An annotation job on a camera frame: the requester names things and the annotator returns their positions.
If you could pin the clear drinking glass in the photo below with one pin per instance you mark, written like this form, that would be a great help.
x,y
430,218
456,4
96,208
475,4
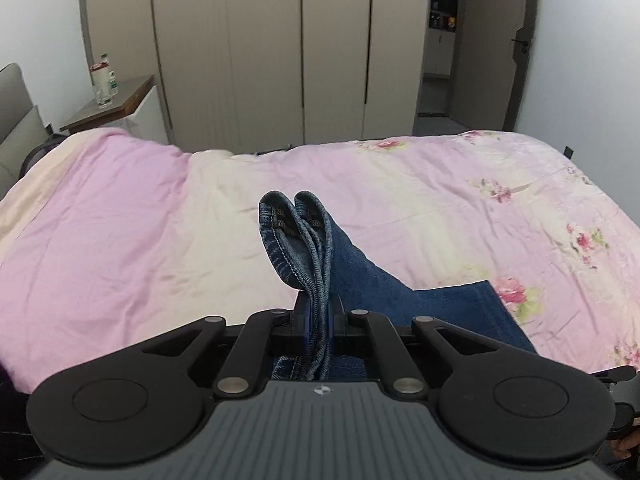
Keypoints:
x,y
104,98

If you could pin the grey room door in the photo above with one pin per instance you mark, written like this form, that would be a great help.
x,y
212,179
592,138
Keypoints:
x,y
492,45

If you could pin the blue denim pants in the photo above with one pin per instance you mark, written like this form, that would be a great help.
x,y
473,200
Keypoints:
x,y
360,280

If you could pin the hallway cabinet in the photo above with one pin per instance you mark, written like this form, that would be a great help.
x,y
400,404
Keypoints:
x,y
442,35

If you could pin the white bottle with red cap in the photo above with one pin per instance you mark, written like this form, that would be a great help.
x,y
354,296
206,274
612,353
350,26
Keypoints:
x,y
98,77

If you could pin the black wall socket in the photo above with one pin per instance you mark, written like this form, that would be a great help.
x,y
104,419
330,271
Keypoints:
x,y
568,152

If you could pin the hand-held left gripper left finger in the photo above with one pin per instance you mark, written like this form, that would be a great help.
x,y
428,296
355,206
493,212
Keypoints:
x,y
300,331

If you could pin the white wooden-top nightstand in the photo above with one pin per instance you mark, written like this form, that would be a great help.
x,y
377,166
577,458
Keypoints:
x,y
130,110

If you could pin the grey padded headboard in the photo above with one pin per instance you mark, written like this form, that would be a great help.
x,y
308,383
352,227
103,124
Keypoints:
x,y
17,130

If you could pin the white bottle with green label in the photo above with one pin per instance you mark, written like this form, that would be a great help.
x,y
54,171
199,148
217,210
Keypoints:
x,y
112,78

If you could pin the beige wardrobe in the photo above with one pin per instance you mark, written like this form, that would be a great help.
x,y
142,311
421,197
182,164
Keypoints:
x,y
260,45

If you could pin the pink floral blanket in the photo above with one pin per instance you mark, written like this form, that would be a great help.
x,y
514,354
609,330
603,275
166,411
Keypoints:
x,y
150,240

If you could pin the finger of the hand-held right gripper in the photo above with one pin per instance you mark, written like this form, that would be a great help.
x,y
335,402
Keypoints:
x,y
615,374

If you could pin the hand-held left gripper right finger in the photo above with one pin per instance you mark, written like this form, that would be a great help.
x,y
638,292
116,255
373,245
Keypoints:
x,y
337,331

